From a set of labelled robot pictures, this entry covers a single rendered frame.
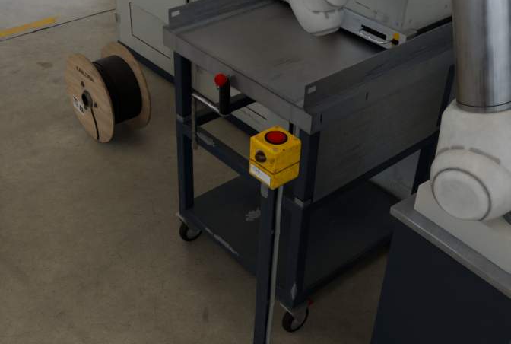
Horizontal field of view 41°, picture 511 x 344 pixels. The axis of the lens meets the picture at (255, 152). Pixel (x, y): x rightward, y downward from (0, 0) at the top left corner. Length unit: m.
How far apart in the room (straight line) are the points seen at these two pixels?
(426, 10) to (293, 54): 0.39
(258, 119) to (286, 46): 1.03
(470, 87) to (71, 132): 2.23
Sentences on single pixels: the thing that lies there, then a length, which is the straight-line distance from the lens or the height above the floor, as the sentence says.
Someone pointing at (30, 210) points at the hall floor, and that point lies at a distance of 2.73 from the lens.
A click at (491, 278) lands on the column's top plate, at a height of 0.75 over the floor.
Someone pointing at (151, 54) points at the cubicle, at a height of 0.11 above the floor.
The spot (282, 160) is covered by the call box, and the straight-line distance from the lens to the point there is 1.42.
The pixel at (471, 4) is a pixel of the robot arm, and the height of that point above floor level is 1.29.
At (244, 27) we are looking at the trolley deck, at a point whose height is 0.85.
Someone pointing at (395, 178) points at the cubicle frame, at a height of 0.23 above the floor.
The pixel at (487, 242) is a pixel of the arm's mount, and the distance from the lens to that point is 1.45.
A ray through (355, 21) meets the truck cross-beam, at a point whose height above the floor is 0.90.
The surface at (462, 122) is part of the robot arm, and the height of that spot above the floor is 1.09.
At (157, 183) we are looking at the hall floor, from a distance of 2.78.
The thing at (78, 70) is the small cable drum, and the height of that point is 0.31.
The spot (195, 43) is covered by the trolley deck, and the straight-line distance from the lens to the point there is 1.95.
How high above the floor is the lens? 1.71
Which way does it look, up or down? 35 degrees down
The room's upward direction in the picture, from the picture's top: 3 degrees clockwise
